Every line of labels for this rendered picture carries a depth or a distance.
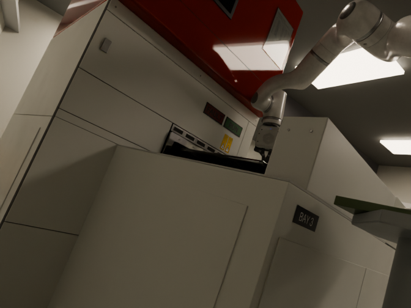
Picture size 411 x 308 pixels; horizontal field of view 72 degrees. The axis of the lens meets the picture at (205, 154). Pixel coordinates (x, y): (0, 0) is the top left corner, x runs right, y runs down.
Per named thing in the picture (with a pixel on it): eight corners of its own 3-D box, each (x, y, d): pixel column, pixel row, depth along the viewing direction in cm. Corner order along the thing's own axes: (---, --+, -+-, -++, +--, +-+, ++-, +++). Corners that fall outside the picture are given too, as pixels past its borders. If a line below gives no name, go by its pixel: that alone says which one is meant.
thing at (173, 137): (159, 154, 103) (169, 131, 104) (232, 189, 131) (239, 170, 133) (162, 155, 101) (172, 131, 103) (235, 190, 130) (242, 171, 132)
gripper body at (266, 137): (259, 120, 118) (254, 145, 116) (284, 123, 116) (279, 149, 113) (259, 126, 125) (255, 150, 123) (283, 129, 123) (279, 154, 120)
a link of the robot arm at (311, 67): (304, 47, 99) (250, 110, 116) (333, 67, 106) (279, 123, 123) (295, 36, 105) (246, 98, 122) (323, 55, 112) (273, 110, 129)
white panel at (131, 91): (52, 115, 80) (109, -3, 87) (229, 194, 133) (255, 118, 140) (55, 115, 77) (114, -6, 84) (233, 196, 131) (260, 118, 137)
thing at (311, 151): (261, 179, 56) (282, 115, 58) (352, 232, 92) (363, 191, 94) (306, 189, 49) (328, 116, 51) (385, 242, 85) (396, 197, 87)
